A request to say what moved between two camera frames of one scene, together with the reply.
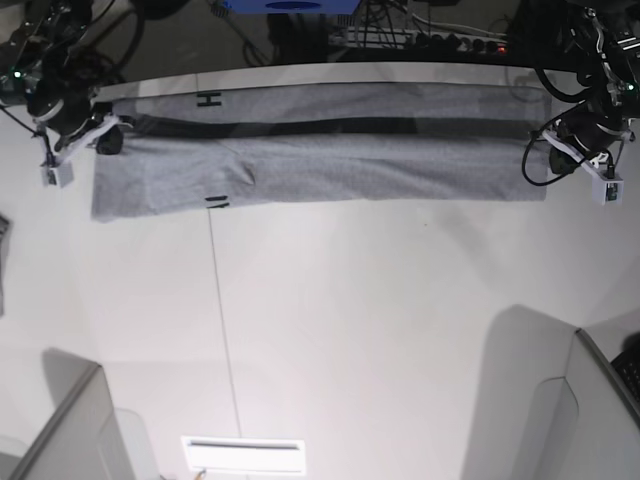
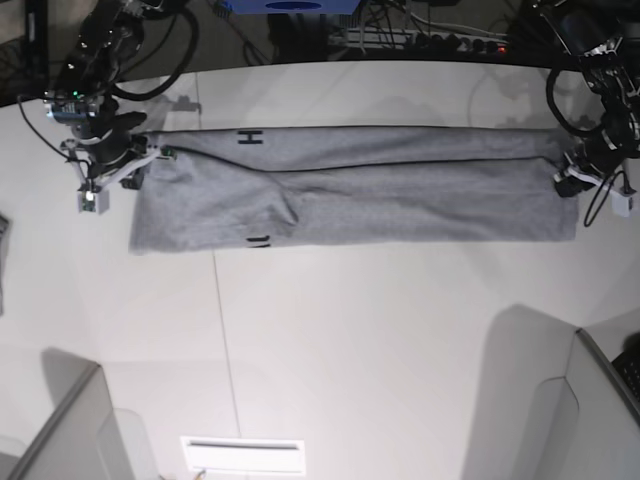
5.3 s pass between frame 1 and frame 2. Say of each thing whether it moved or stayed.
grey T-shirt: moved
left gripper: moved
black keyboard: stayed
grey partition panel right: stayed
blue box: stayed
